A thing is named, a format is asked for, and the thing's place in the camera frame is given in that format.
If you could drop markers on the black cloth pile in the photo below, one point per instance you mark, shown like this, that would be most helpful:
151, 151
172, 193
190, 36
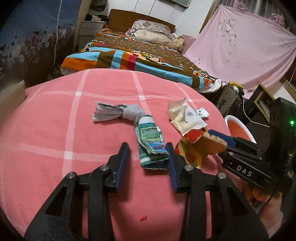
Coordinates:
104, 17

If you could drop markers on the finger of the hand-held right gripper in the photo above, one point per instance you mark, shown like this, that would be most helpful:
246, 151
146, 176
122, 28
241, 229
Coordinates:
222, 136

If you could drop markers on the pillows on bed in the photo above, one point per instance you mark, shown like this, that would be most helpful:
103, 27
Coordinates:
152, 37

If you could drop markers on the orange yellow snack wrapper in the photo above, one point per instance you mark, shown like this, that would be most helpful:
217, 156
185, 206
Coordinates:
208, 143

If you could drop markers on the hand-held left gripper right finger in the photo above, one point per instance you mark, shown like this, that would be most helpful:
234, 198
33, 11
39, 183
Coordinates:
172, 166

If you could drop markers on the wooden bed headboard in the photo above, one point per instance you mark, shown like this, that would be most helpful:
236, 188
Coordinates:
120, 19

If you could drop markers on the small white sachet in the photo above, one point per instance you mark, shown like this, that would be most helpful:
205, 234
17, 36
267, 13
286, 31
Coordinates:
202, 113

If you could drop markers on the grey covered wall unit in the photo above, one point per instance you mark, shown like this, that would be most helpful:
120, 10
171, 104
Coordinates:
182, 2

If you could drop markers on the person's right forearm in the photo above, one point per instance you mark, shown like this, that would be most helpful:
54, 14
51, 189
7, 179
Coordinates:
272, 217

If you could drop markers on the pink checked blanket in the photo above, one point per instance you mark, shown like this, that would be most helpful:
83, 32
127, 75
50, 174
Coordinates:
57, 129

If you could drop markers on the tissue box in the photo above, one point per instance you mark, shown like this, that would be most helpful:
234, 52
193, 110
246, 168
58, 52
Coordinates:
96, 19

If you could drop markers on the brown checked handbag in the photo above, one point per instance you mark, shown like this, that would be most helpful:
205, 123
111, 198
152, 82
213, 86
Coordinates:
225, 99

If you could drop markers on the pink hanging sheet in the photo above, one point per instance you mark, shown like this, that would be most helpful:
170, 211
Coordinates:
242, 51

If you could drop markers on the bed with colourful blanket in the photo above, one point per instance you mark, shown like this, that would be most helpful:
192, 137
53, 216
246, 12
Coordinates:
138, 55

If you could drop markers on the orange bin with white rim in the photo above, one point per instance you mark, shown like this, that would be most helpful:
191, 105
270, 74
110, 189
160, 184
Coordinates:
238, 129

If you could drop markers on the yellow power strip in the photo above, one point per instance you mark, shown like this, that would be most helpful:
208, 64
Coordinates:
233, 83

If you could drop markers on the white nightstand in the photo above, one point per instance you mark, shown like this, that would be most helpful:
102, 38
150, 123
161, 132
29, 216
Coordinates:
90, 30

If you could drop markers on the blue dotted wardrobe cover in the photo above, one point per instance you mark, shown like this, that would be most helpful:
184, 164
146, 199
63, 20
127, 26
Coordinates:
30, 34

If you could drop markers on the red crumb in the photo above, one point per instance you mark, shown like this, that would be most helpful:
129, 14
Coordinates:
143, 218

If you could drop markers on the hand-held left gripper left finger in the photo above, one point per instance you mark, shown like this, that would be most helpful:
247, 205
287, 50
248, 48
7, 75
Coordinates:
121, 166

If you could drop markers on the pink curtain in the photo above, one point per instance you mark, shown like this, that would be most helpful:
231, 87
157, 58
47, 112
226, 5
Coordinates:
239, 4
279, 18

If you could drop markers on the wooden desk shelf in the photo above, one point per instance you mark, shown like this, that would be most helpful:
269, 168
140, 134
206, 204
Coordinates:
262, 91

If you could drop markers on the green printed packet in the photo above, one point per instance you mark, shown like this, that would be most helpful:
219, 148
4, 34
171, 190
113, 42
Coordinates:
149, 136

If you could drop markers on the black white tote bag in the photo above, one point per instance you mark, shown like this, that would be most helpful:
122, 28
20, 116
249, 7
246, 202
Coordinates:
98, 5

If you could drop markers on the floral pillow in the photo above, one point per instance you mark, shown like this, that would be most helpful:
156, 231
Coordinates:
148, 25

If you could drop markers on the cream paper packet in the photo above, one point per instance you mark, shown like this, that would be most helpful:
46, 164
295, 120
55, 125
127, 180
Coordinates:
185, 118

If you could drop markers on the person's right hand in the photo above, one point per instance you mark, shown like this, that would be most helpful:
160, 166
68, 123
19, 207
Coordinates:
261, 197

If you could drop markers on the barred window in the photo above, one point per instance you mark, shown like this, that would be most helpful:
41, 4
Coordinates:
263, 8

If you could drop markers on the stack of papers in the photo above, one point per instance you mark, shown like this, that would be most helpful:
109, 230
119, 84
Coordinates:
263, 107

